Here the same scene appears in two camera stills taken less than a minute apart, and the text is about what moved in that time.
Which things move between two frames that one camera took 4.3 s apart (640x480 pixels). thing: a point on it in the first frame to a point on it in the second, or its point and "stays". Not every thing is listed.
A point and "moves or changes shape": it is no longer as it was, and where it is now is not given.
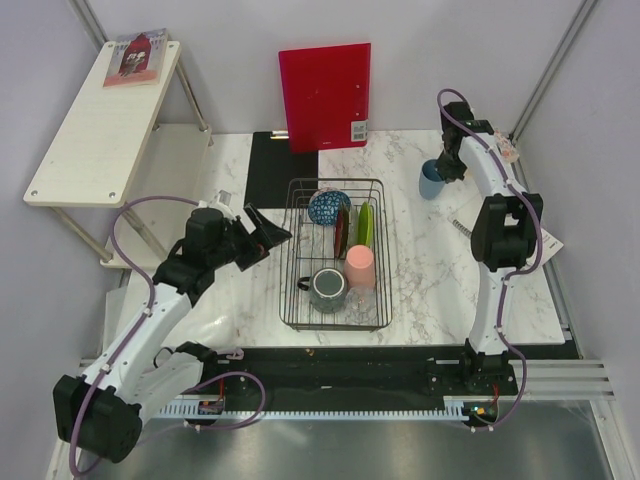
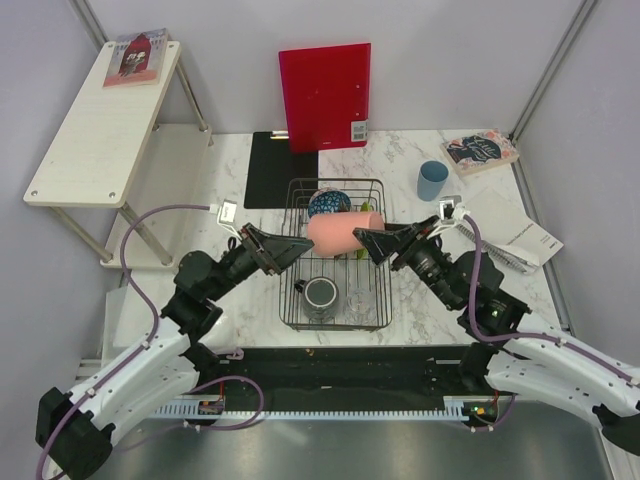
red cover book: (136, 59) stays
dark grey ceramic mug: (327, 289) moves or changes shape
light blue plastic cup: (431, 183) stays
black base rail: (422, 372) stays
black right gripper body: (449, 166) to (422, 256)
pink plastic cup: (359, 267) to (334, 233)
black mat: (277, 177) stays
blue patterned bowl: (325, 203) stays
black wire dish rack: (335, 271) stays
